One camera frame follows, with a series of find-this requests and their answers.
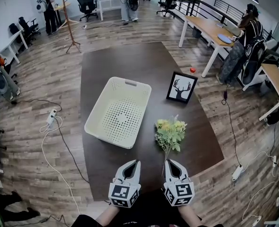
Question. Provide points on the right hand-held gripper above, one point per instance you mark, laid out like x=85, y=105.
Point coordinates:
x=180, y=193

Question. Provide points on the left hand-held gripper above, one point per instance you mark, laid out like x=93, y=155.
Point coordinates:
x=123, y=193

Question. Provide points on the yellow and green flowers bunch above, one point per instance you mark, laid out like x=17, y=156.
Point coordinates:
x=170, y=132

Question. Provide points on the white perforated plastic basket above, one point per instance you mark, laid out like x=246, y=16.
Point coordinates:
x=120, y=117

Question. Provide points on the person's left forearm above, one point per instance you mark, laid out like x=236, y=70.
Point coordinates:
x=107, y=215

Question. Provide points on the person's right forearm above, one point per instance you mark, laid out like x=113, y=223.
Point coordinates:
x=189, y=215

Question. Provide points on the person's black clothing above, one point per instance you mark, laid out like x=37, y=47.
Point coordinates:
x=151, y=209

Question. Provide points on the white power strip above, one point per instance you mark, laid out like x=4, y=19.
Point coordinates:
x=275, y=161
x=256, y=221
x=84, y=27
x=51, y=117
x=237, y=172

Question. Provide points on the black framed deer picture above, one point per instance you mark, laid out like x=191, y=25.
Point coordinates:
x=182, y=87

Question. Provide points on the small red object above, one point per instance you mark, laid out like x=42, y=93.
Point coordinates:
x=192, y=69

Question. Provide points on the wooden top white leg desk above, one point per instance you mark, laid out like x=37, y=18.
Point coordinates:
x=205, y=28
x=273, y=77

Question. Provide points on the blue round plate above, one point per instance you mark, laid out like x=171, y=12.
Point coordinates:
x=224, y=38

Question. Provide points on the wooden coat rack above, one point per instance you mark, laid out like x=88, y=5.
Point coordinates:
x=69, y=27

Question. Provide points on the black metal railing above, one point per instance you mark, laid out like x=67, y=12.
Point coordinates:
x=210, y=7

